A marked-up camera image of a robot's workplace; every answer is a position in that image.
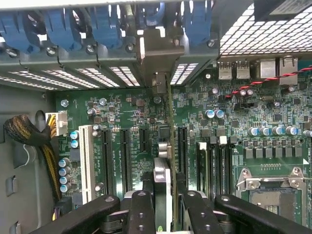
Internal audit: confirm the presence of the CPU socket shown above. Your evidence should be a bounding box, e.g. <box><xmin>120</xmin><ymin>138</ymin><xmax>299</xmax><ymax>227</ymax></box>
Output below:
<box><xmin>235</xmin><ymin>167</ymin><xmax>308</xmax><ymax>229</ymax></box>

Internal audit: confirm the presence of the black short expansion slot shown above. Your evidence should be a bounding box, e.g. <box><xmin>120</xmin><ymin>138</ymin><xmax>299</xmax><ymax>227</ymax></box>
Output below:
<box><xmin>138</xmin><ymin>127</ymin><xmax>150</xmax><ymax>152</ymax></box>

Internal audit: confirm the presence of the white PCI expansion slot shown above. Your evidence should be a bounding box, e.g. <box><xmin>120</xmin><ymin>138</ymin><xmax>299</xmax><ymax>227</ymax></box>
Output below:
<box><xmin>78</xmin><ymin>124</ymin><xmax>95</xmax><ymax>205</ymax></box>

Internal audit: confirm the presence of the blue slot retention clip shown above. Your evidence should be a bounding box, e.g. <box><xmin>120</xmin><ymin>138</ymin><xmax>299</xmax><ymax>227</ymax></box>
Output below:
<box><xmin>42</xmin><ymin>8</ymin><xmax>83</xmax><ymax>52</ymax></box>
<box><xmin>0</xmin><ymin>12</ymin><xmax>41</xmax><ymax>54</ymax></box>
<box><xmin>181</xmin><ymin>0</ymin><xmax>214</xmax><ymax>46</ymax></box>
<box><xmin>136</xmin><ymin>2</ymin><xmax>166</xmax><ymax>27</ymax></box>
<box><xmin>91</xmin><ymin>6</ymin><xmax>124</xmax><ymax>49</ymax></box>

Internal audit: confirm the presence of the red black twisted wire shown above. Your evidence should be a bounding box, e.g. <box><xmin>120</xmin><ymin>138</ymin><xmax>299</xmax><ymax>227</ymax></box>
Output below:
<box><xmin>223</xmin><ymin>63</ymin><xmax>312</xmax><ymax>100</ymax></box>

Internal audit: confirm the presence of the green motherboard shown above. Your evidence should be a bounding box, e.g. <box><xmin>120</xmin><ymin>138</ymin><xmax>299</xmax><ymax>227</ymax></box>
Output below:
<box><xmin>52</xmin><ymin>56</ymin><xmax>312</xmax><ymax>234</ymax></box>

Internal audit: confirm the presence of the silver ethernet port block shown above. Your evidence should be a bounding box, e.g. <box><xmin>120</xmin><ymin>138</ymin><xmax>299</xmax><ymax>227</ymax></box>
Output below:
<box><xmin>277</xmin><ymin>56</ymin><xmax>299</xmax><ymax>85</ymax></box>

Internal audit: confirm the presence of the open black PC case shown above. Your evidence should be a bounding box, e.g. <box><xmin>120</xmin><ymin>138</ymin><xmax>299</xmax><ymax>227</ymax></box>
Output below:
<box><xmin>0</xmin><ymin>0</ymin><xmax>312</xmax><ymax>234</ymax></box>

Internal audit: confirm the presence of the black installed RAM stick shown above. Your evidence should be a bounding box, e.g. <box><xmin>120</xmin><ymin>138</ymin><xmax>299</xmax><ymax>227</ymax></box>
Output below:
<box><xmin>204</xmin><ymin>147</ymin><xmax>210</xmax><ymax>195</ymax></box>

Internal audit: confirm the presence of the braided yellow black cable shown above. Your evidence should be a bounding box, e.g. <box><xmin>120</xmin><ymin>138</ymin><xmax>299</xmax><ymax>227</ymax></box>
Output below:
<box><xmin>4</xmin><ymin>114</ymin><xmax>63</xmax><ymax>203</ymax></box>

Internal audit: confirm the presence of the silver USB port block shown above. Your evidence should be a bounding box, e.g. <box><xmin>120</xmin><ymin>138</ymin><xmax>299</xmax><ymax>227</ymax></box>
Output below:
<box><xmin>217</xmin><ymin>60</ymin><xmax>234</xmax><ymax>80</ymax></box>
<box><xmin>235</xmin><ymin>60</ymin><xmax>251</xmax><ymax>80</ymax></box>

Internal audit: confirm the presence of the black long expansion slot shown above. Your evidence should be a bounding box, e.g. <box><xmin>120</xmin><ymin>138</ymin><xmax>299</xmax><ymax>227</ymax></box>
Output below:
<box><xmin>100</xmin><ymin>128</ymin><xmax>115</xmax><ymax>195</ymax></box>
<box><xmin>177</xmin><ymin>126</ymin><xmax>189</xmax><ymax>175</ymax></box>
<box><xmin>119</xmin><ymin>128</ymin><xmax>133</xmax><ymax>195</ymax></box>

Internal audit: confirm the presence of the white power connector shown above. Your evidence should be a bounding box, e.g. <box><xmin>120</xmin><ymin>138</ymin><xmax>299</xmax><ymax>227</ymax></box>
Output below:
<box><xmin>45</xmin><ymin>111</ymin><xmax>69</xmax><ymax>137</ymax></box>

